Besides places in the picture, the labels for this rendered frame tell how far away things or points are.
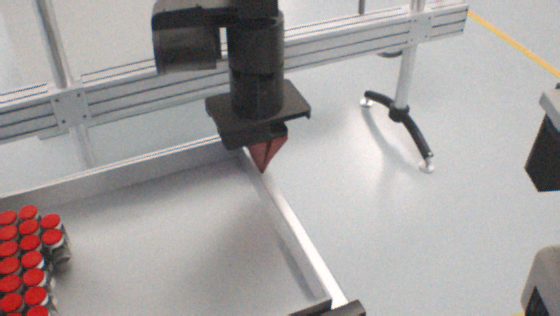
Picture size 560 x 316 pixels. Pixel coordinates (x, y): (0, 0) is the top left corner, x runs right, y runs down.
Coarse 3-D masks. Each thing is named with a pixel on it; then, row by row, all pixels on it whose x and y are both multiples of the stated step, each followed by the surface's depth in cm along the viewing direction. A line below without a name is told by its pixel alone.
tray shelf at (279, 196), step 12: (144, 156) 68; (96, 168) 66; (48, 180) 65; (12, 192) 63; (276, 192) 63; (288, 204) 62; (288, 216) 60; (300, 228) 59; (300, 240) 58; (312, 252) 57; (324, 264) 55; (324, 276) 54; (336, 288) 53; (336, 300) 52; (348, 300) 52
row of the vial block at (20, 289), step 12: (0, 216) 54; (12, 216) 54; (12, 228) 52; (0, 240) 52; (12, 240) 52; (0, 252) 50; (12, 252) 50; (0, 264) 49; (12, 264) 49; (12, 276) 48; (0, 288) 47; (12, 288) 47; (24, 288) 48; (12, 300) 46; (24, 300) 48; (12, 312) 45; (24, 312) 46
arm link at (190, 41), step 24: (168, 0) 49; (192, 0) 48; (216, 0) 48; (240, 0) 45; (264, 0) 45; (168, 24) 48; (192, 24) 48; (168, 48) 48; (192, 48) 48; (168, 72) 50
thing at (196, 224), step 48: (48, 192) 60; (96, 192) 62; (144, 192) 63; (192, 192) 63; (240, 192) 63; (96, 240) 57; (144, 240) 57; (192, 240) 57; (240, 240) 58; (288, 240) 56; (96, 288) 53; (144, 288) 53; (192, 288) 53; (240, 288) 53; (288, 288) 53
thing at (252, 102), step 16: (240, 80) 52; (256, 80) 52; (272, 80) 52; (288, 80) 60; (224, 96) 58; (240, 96) 53; (256, 96) 53; (272, 96) 54; (288, 96) 58; (208, 112) 57; (224, 112) 56; (240, 112) 55; (256, 112) 54; (272, 112) 55; (288, 112) 56; (304, 112) 56; (224, 128) 54; (240, 128) 54
